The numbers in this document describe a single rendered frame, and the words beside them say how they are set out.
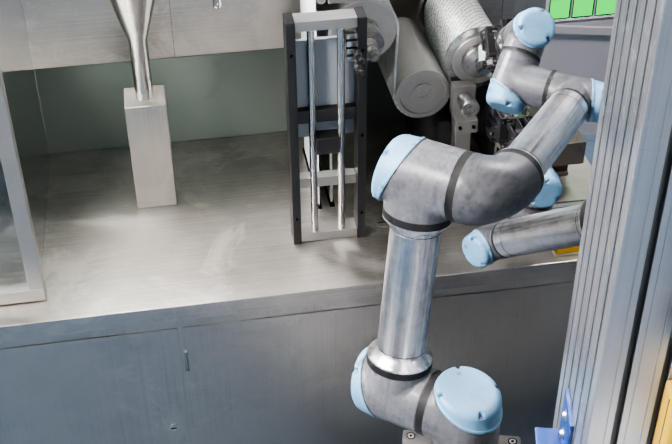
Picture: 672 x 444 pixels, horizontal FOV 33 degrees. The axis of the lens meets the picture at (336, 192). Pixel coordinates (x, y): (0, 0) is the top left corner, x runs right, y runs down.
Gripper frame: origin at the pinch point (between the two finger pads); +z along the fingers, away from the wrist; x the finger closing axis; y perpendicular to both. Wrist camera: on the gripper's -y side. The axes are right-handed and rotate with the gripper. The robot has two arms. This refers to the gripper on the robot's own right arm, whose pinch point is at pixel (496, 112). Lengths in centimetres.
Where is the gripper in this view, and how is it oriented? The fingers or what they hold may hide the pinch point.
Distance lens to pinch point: 259.8
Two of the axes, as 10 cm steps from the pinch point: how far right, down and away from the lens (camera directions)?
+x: -9.9, 1.0, -1.3
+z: -1.7, -5.8, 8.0
